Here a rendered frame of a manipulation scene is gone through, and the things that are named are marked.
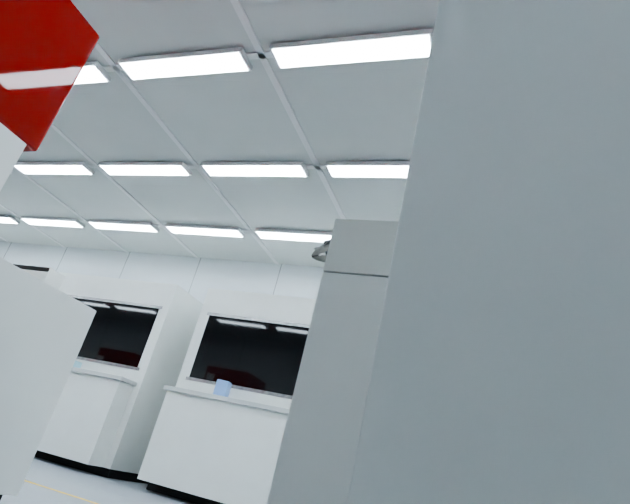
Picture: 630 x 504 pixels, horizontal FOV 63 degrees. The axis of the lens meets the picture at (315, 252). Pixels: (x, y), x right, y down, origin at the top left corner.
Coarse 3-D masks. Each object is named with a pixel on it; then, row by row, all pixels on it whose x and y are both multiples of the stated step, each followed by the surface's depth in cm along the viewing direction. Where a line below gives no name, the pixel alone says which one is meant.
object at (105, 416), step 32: (64, 288) 615; (96, 288) 599; (128, 288) 584; (160, 288) 570; (96, 320) 576; (128, 320) 562; (160, 320) 549; (192, 320) 595; (96, 352) 556; (128, 352) 543; (160, 352) 545; (96, 384) 510; (128, 384) 514; (160, 384) 548; (64, 416) 504; (96, 416) 492; (128, 416) 507; (64, 448) 487; (96, 448) 480; (128, 448) 508; (128, 480) 516
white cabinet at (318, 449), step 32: (320, 288) 121; (352, 288) 118; (384, 288) 116; (320, 320) 117; (352, 320) 115; (320, 352) 113; (352, 352) 111; (320, 384) 110; (352, 384) 108; (288, 416) 109; (320, 416) 107; (352, 416) 105; (288, 448) 106; (320, 448) 104; (352, 448) 102; (288, 480) 103; (320, 480) 101
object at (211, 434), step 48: (192, 336) 528; (240, 336) 510; (288, 336) 494; (192, 384) 502; (240, 384) 486; (288, 384) 471; (192, 432) 455; (240, 432) 441; (144, 480) 447; (192, 480) 434; (240, 480) 422
